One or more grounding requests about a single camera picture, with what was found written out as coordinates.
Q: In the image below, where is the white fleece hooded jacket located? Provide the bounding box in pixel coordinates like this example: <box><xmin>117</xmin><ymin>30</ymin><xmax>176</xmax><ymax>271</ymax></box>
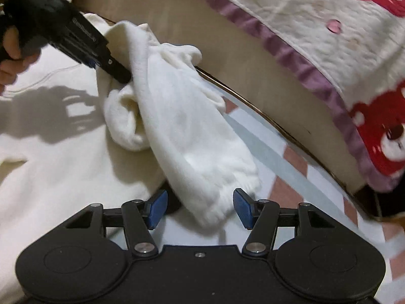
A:
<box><xmin>1</xmin><ymin>14</ymin><xmax>260</xmax><ymax>303</ymax></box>

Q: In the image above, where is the person's left hand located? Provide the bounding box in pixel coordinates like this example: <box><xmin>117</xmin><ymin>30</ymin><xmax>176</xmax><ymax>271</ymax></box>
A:
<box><xmin>0</xmin><ymin>26</ymin><xmax>41</xmax><ymax>93</ymax></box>

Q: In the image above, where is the checkered pink grey rug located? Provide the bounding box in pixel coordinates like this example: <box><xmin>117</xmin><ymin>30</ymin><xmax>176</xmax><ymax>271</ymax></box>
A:
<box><xmin>107</xmin><ymin>78</ymin><xmax>405</xmax><ymax>304</ymax></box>

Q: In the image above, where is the quilted strawberry bedspread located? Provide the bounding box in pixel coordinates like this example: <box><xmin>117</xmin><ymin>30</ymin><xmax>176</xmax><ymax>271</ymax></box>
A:
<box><xmin>206</xmin><ymin>0</ymin><xmax>404</xmax><ymax>192</ymax></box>

